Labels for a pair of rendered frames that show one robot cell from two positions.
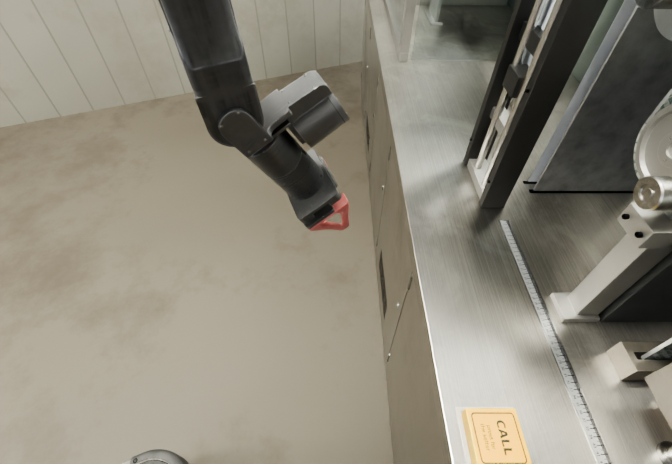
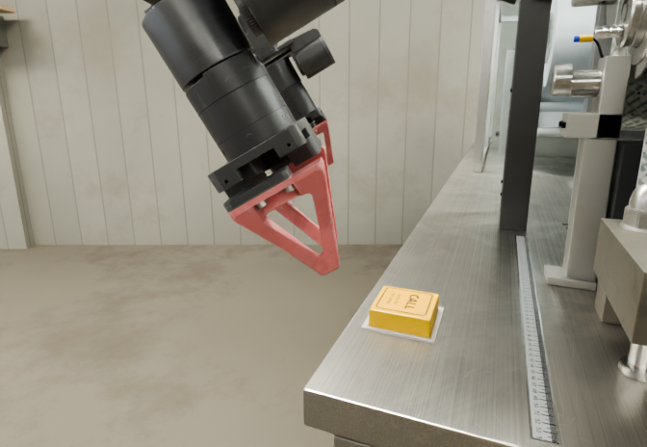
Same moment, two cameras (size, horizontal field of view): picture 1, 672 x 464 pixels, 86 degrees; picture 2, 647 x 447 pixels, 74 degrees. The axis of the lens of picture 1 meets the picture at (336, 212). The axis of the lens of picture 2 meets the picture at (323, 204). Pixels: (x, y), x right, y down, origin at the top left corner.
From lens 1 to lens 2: 0.56 m
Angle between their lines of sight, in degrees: 39
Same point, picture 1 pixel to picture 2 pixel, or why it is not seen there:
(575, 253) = not seen: hidden behind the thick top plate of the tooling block
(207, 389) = not seen: outside the picture
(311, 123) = (304, 51)
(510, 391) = (449, 302)
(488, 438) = (394, 299)
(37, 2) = (211, 156)
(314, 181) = (305, 104)
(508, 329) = (477, 277)
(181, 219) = (242, 332)
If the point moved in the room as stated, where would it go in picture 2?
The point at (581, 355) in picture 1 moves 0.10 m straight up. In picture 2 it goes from (557, 302) to (567, 227)
